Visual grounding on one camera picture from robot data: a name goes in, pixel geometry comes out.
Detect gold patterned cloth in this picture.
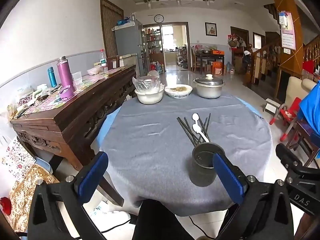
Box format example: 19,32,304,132
9,165,55,225

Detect clear water bottle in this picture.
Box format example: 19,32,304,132
100,49,108,73

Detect teal bottle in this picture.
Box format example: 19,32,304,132
47,67,57,88

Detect glass display cabinet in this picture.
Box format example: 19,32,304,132
142,26,162,54

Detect white bowl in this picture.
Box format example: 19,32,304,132
135,86,165,105

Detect red cloth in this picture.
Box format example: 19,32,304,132
302,60,314,74

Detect floral gift bag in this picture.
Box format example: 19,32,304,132
1,137,37,183

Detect narrow brown wooden door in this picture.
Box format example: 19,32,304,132
252,32,266,49

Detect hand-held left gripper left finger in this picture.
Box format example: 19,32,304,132
27,151,109,240

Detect grey tablecloth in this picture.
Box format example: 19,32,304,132
99,92,273,217

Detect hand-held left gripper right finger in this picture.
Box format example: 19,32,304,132
213,152,294,240

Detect wide brown wooden door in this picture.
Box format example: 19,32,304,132
230,26,250,48

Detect dark wooden side table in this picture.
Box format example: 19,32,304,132
195,51,225,74

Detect metal pot lid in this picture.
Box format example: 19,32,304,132
193,74,225,87

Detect dark metal utensil holder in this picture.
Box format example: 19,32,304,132
190,142,226,187

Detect red child chair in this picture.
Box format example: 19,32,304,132
269,97,302,142

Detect white spoon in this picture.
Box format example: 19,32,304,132
192,123,210,143
192,113,203,137

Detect blue table cover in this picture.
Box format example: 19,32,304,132
96,96,263,153

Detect purple thermos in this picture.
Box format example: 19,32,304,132
57,56,74,92

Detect pile of dark chopsticks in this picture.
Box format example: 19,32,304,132
177,113,211,147

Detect dark wooden dining chair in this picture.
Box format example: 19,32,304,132
190,45,207,73

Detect blue jacket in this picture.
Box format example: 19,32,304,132
297,80,320,135

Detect carved wooden sideboard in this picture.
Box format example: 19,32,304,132
10,65,137,173

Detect patterned food bowl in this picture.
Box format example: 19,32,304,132
164,84,193,99

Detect person's black trousers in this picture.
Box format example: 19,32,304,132
132,199,225,240

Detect orange carton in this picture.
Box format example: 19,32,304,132
211,61,223,75

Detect colourful patterned mat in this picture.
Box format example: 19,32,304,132
15,66,130,117

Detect wooden stair railing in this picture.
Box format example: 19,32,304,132
244,39,282,85

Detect pile of assorted packets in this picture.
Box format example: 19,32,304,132
7,84,60,118

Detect white chest freezer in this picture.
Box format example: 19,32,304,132
117,54,138,68

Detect white step stool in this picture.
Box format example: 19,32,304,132
263,98,282,113

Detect framed picture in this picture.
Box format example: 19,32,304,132
205,22,217,37

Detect clear plastic bag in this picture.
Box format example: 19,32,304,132
132,76,162,93

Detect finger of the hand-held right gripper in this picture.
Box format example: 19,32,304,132
275,143,320,216

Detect brown slatted door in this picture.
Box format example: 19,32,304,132
100,0,124,58

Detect grey refrigerator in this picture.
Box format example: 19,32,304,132
114,20,150,77

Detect clear plastic cup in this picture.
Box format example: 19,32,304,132
72,71,83,87

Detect beige sofa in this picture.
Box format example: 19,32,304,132
284,76,318,110

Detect wall calendar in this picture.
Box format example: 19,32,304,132
278,11,297,50

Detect wooden table leg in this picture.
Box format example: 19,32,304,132
101,172,125,207

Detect metal pot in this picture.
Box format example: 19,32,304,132
195,82,223,99

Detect brown wooden chair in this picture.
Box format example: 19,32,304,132
106,56,120,69

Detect wooden chair purple seat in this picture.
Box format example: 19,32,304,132
285,119,320,168

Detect bundle of hanging baskets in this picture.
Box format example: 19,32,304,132
227,34,247,48

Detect wooden landing railing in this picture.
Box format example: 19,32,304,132
302,35,320,75

